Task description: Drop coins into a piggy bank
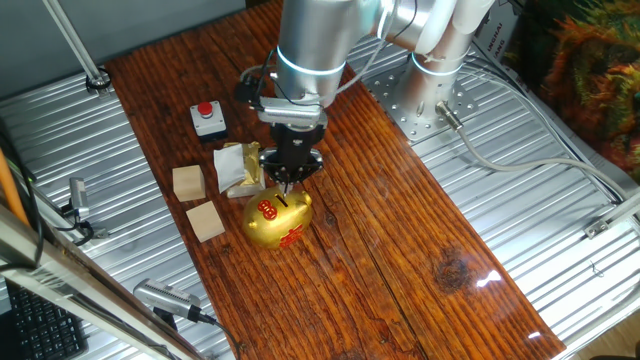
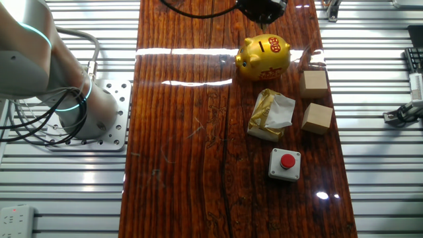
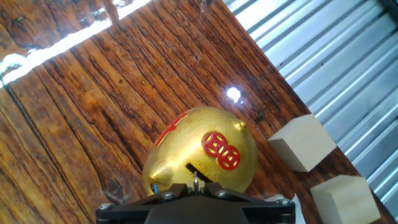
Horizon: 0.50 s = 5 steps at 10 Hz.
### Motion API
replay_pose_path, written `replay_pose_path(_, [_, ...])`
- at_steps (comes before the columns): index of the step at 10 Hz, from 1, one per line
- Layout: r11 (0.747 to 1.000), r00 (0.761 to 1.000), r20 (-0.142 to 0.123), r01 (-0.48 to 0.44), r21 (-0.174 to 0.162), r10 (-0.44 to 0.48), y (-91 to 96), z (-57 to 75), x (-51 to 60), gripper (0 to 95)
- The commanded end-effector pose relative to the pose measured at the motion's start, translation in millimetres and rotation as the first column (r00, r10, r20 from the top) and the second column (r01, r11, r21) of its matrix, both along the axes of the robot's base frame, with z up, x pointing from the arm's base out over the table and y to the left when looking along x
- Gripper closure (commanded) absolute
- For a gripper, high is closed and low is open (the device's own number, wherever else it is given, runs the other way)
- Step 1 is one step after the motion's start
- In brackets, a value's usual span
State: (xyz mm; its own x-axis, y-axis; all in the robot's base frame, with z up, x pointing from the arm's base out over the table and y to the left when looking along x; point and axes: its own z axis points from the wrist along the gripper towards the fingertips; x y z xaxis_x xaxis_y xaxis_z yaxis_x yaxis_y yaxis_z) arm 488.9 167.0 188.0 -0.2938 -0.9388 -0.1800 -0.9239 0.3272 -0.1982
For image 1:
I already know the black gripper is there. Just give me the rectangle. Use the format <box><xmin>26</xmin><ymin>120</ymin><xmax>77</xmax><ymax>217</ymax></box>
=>
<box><xmin>259</xmin><ymin>124</ymin><xmax>326</xmax><ymax>194</ymax></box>

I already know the gold piggy bank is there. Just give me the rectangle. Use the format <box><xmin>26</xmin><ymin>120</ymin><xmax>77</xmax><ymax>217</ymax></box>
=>
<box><xmin>242</xmin><ymin>182</ymin><xmax>315</xmax><ymax>251</ymax></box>

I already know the gold tissue pack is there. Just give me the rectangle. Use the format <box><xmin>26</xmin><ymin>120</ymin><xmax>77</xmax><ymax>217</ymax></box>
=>
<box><xmin>222</xmin><ymin>140</ymin><xmax>266</xmax><ymax>200</ymax></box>

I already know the white tissue sheet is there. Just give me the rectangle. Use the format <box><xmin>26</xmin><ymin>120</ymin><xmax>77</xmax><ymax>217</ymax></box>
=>
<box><xmin>213</xmin><ymin>143</ymin><xmax>247</xmax><ymax>195</ymax></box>

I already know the grey box red button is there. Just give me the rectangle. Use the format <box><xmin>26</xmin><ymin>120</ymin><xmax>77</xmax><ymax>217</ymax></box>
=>
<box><xmin>189</xmin><ymin>101</ymin><xmax>229</xmax><ymax>144</ymax></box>

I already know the light wooden block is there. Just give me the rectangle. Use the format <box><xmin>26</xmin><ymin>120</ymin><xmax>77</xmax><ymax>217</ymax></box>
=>
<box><xmin>185</xmin><ymin>200</ymin><xmax>227</xmax><ymax>244</ymax></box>
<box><xmin>172</xmin><ymin>164</ymin><xmax>207</xmax><ymax>203</ymax></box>

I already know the white printed box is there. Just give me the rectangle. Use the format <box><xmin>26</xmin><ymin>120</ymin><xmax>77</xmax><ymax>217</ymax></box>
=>
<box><xmin>473</xmin><ymin>14</ymin><xmax>524</xmax><ymax>69</ymax></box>

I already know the aluminium pole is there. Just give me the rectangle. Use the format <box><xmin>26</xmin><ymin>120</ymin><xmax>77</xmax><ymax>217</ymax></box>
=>
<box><xmin>42</xmin><ymin>0</ymin><xmax>112</xmax><ymax>96</ymax></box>

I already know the orange tube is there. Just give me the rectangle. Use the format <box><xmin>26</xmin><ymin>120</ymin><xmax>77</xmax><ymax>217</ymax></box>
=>
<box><xmin>0</xmin><ymin>147</ymin><xmax>29</xmax><ymax>226</ymax></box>

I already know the black keyboard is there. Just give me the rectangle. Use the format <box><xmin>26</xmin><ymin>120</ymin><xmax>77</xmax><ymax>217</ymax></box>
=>
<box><xmin>4</xmin><ymin>279</ymin><xmax>89</xmax><ymax>360</ymax></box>

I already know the colourful fuzzy fabric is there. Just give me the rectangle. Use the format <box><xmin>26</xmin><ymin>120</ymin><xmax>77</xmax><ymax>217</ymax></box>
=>
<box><xmin>504</xmin><ymin>0</ymin><xmax>640</xmax><ymax>184</ymax></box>

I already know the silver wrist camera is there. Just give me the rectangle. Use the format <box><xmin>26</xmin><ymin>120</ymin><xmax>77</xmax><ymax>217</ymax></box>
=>
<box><xmin>256</xmin><ymin>96</ymin><xmax>330</xmax><ymax>132</ymax></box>

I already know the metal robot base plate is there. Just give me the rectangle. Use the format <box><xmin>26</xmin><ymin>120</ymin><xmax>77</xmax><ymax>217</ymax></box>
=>
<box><xmin>367</xmin><ymin>64</ymin><xmax>479</xmax><ymax>144</ymax></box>

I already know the black camera cable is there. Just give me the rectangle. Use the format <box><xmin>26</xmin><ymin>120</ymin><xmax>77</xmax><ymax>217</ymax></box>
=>
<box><xmin>199</xmin><ymin>312</ymin><xmax>244</xmax><ymax>360</ymax></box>

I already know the silver ribbed camera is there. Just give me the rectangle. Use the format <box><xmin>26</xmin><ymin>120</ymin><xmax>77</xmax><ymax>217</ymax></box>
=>
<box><xmin>132</xmin><ymin>278</ymin><xmax>206</xmax><ymax>324</ymax></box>

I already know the small grey camera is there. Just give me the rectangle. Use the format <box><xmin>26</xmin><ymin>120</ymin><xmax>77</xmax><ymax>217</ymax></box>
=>
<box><xmin>68</xmin><ymin>177</ymin><xmax>91</xmax><ymax>221</ymax></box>

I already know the thick grey cable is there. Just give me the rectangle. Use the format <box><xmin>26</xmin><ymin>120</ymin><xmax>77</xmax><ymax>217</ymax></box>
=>
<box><xmin>434</xmin><ymin>99</ymin><xmax>632</xmax><ymax>202</ymax></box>

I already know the aluminium frame beam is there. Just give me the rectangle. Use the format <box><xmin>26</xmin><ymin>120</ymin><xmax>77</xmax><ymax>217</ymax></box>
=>
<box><xmin>0</xmin><ymin>202</ymin><xmax>206</xmax><ymax>360</ymax></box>

